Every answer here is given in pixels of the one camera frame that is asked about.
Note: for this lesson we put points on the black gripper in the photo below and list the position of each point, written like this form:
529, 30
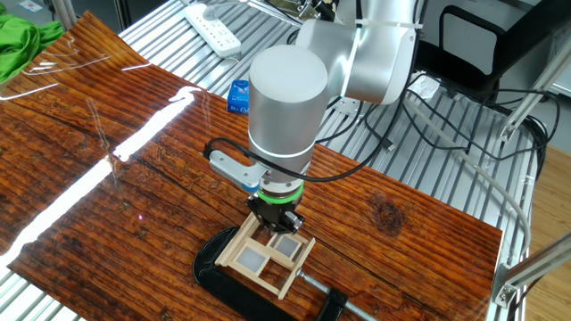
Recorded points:
274, 216

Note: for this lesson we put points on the small wooden sliding window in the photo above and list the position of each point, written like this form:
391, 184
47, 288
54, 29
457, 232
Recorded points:
252, 260

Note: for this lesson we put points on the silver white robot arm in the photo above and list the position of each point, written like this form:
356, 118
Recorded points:
285, 111

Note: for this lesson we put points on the black C-clamp with steel screw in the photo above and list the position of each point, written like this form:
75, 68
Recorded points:
223, 290

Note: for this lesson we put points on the blue tissue pack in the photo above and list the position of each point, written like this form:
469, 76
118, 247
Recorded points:
237, 100

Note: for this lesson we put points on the wood grain table mat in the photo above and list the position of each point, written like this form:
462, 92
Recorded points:
89, 200

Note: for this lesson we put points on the white crumpled paper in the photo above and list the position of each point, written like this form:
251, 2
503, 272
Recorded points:
424, 85

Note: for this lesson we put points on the white power strip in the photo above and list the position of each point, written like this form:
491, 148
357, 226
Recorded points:
209, 29

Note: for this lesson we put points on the black office chair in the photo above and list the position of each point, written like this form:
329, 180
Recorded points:
526, 40

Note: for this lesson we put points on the green cloth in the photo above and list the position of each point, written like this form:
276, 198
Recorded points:
22, 40

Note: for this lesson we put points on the aluminium frame profile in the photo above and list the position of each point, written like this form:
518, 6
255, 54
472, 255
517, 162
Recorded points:
535, 89
531, 267

